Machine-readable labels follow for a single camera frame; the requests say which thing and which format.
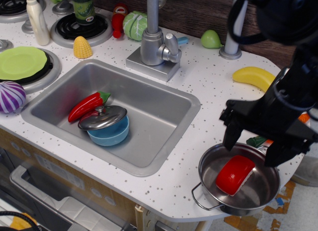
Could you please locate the back left stove burner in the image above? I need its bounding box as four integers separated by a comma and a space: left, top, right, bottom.
0, 0, 47, 24

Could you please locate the yellow toy banana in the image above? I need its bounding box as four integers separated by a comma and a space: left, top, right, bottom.
232, 67, 275, 92

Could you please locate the red toy ketchup bottle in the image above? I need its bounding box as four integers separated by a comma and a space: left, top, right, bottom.
111, 3, 128, 39

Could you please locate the yellow toy corn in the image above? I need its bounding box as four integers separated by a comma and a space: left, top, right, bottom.
73, 36, 93, 59

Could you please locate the back right stove burner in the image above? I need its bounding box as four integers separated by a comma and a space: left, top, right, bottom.
50, 13, 113, 49

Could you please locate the white toy bottle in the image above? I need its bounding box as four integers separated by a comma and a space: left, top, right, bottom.
26, 0, 50, 46

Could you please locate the front stove burner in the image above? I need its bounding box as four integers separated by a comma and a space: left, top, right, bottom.
0, 47, 62, 95

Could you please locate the silver stove knob top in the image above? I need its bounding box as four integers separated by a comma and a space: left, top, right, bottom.
52, 0, 74, 15

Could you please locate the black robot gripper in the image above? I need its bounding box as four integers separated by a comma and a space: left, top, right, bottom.
220, 68, 318, 167

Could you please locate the steel pot lid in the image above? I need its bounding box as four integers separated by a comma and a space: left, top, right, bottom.
78, 105, 127, 131

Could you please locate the purple toy onion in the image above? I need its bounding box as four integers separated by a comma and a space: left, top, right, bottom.
0, 81, 26, 113

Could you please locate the green toy pear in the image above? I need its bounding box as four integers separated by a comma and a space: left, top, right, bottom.
201, 30, 223, 49

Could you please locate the silver stove knob left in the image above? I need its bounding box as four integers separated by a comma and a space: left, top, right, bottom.
0, 39, 13, 53

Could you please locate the grey support pole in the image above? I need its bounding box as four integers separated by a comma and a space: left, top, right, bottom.
219, 0, 248, 60

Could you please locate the oven door handle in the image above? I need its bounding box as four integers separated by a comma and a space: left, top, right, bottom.
9, 165, 75, 231

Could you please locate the stove burner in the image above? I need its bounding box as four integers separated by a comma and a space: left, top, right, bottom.
0, 47, 62, 95
50, 13, 113, 49
0, 0, 47, 24

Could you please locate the silver sink basin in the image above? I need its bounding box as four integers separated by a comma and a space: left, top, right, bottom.
21, 60, 200, 176

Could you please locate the orange toy carrot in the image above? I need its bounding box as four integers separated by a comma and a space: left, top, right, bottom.
246, 113, 310, 148

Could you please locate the silver toy faucet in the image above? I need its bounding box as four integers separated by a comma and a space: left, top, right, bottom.
126, 0, 182, 81

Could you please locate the blue toy bowl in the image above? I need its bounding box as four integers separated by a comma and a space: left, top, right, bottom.
87, 116, 130, 147

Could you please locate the green toy plate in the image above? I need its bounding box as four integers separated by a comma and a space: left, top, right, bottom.
0, 46, 51, 83

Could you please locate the silver stove knob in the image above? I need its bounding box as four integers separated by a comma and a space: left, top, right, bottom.
0, 39, 13, 53
21, 19, 34, 34
52, 0, 74, 15

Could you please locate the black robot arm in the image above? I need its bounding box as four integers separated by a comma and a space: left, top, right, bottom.
220, 0, 318, 167

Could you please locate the red toy chili pepper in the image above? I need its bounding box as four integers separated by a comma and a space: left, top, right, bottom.
68, 91, 111, 122

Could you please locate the green toy can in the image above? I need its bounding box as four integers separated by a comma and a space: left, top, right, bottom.
72, 0, 95, 25

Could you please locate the green toy cabbage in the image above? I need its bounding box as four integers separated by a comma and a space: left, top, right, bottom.
123, 11, 148, 41

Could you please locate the stainless steel pan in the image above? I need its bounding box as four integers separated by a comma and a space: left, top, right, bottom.
193, 143, 280, 216

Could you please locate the black cable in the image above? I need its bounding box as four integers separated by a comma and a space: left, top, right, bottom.
0, 210, 40, 231

